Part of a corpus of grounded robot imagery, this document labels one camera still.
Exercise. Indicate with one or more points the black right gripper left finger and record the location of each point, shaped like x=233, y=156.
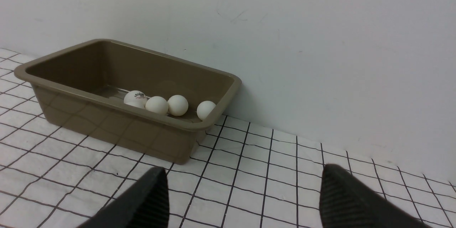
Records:
x=145, y=204

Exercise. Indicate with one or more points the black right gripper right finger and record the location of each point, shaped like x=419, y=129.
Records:
x=345, y=202

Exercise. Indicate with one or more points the plain white ping-pong ball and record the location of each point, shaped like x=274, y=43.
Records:
x=157, y=104

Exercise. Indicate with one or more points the white ping-pong ball red logo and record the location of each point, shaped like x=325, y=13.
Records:
x=135, y=98

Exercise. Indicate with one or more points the olive green plastic bin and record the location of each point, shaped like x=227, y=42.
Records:
x=81, y=88

